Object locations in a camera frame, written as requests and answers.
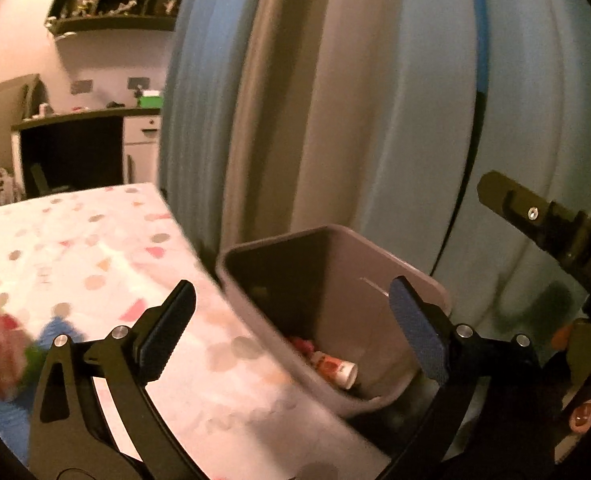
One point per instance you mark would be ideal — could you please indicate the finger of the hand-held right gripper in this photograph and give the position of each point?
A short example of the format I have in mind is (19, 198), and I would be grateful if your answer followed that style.
(520, 210)

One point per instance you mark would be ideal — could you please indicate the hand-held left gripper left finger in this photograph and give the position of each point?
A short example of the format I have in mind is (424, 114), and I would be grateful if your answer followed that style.
(163, 332)

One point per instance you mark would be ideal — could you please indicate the green box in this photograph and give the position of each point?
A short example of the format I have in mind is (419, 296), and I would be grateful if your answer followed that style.
(150, 100)

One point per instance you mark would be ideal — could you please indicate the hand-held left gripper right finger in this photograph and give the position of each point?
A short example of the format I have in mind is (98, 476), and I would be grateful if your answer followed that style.
(418, 332)

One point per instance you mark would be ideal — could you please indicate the white desk with dark top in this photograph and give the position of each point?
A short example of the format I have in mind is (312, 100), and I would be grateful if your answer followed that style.
(75, 116)

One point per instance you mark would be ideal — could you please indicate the blue and beige curtain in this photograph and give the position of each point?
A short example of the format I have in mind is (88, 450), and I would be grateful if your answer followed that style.
(350, 110)

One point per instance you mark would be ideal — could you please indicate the white desk drawer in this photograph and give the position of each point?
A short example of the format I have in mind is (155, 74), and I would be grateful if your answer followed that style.
(143, 130)

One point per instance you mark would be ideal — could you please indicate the confetti print tablecloth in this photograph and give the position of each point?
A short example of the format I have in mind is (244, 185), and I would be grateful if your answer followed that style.
(100, 260)

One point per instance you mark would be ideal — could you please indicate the grey wall socket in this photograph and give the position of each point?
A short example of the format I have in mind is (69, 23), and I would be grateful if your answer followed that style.
(81, 87)
(138, 82)

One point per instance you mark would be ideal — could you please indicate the person's right hand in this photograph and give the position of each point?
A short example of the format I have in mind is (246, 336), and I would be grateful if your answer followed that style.
(582, 414)

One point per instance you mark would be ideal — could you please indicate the orange print paper cup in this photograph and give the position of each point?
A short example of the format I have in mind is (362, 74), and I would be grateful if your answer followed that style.
(333, 367)

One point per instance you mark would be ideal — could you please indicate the grey plastic bin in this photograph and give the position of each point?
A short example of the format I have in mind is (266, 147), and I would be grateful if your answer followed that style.
(325, 280)

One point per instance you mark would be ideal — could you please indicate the pink plastic bag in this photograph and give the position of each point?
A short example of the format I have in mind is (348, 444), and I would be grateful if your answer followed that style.
(301, 345)

